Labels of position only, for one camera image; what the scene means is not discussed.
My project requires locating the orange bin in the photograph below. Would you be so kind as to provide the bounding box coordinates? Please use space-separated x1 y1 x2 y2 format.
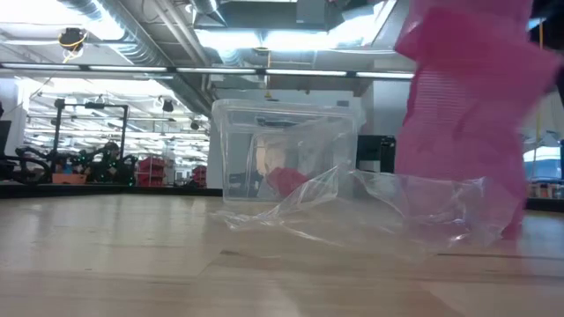
51 173 88 186

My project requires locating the red bin rack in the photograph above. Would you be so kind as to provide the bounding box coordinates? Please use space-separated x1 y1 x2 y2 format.
137 156 169 187
191 165 209 188

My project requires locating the red bandage pack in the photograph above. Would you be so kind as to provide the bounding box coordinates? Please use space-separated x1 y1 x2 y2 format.
266 166 310 199

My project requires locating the clear plastic storage box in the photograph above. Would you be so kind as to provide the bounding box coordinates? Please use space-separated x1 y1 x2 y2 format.
211 99 365 204

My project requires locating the black cabinet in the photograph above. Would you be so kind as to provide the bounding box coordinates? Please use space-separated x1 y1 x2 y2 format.
355 135 397 174

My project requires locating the background black robot station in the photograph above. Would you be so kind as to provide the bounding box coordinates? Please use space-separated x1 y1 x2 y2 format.
15 99 140 185

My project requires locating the black monitor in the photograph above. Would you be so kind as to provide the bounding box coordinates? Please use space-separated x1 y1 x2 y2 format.
0 120 13 156

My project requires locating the yellow ceiling cord reel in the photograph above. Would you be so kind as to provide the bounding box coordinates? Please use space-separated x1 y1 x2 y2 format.
58 27 89 63

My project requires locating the clear plastic zip bag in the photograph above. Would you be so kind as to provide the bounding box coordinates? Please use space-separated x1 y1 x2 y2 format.
211 160 523 262

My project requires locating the pink elastic bandage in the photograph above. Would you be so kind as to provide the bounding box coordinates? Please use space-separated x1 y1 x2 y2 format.
394 0 564 241

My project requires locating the long ceiling light bar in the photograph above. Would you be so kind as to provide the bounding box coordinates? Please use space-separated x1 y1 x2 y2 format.
0 63 416 82

